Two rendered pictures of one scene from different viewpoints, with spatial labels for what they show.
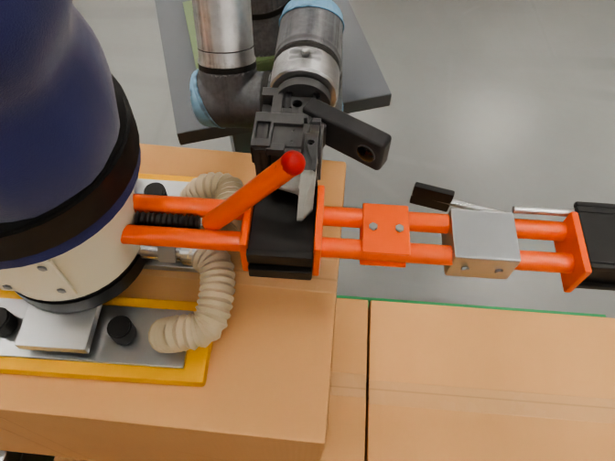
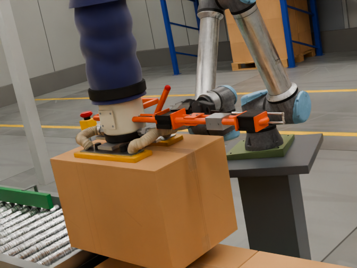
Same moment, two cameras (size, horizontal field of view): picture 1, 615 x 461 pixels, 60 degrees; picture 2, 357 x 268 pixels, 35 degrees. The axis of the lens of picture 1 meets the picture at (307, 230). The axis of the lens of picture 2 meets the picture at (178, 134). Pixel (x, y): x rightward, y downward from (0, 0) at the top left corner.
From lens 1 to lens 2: 1.80 m
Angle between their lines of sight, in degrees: 53
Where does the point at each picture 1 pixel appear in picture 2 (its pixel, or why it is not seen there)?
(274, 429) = (144, 168)
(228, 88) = not seen: hidden behind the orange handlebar
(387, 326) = (259, 258)
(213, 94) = not seen: hidden behind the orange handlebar
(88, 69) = (132, 64)
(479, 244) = (213, 116)
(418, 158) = not seen: outside the picture
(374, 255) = (186, 119)
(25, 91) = (117, 59)
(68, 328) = (111, 144)
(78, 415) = (101, 164)
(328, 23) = (223, 89)
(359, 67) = (300, 158)
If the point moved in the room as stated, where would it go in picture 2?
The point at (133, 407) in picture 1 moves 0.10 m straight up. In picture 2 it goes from (115, 164) to (109, 138)
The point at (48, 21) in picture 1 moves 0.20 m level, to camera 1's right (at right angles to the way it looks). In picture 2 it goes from (125, 48) to (167, 43)
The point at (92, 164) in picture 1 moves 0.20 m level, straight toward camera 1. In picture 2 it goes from (126, 82) to (118, 91)
